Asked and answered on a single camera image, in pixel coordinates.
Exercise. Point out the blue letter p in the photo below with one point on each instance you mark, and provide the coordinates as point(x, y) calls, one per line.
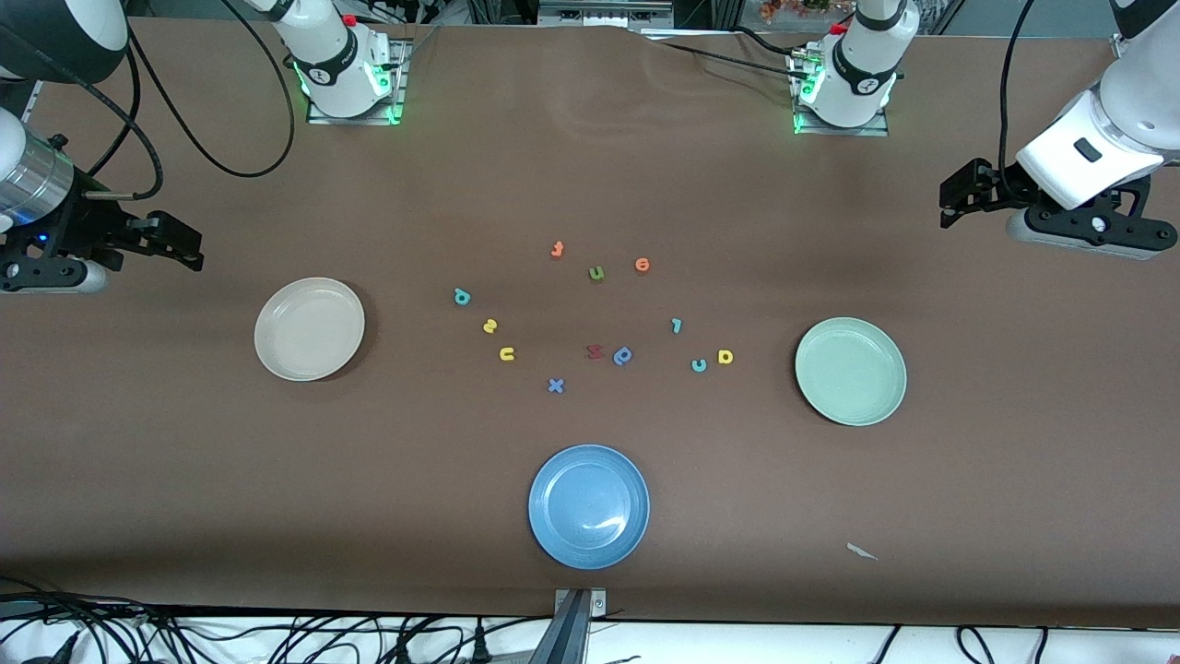
point(623, 356)

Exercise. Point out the light green plate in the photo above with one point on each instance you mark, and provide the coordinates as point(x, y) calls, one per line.
point(850, 371)

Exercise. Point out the grey metal bracket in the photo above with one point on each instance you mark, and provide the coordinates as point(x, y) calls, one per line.
point(597, 604)

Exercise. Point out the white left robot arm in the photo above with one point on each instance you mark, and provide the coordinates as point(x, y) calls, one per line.
point(1134, 111)

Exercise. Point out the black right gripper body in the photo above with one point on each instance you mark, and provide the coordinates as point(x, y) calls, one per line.
point(81, 224)

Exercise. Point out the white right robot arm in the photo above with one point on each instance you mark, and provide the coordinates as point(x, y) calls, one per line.
point(332, 55)

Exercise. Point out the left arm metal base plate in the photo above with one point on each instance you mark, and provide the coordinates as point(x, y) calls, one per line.
point(830, 131)

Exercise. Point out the grey metal equipment box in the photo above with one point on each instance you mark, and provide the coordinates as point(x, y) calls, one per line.
point(604, 11)

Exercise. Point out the beige brown plate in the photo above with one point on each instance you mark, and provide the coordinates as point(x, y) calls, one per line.
point(309, 329)

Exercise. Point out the black camera stand pole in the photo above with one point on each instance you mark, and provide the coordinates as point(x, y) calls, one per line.
point(564, 636)

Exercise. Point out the white paper scrap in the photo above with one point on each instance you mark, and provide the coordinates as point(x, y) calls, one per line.
point(859, 551)

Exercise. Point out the blue plate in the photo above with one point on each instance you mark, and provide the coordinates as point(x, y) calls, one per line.
point(588, 506)

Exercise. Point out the aluminium frame rail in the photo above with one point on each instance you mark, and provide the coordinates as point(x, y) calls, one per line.
point(1120, 46)
point(32, 97)

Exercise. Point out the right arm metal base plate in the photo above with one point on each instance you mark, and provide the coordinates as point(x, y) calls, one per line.
point(399, 78)

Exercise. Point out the orange dried plant decoration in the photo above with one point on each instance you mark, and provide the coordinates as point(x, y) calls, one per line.
point(793, 7)

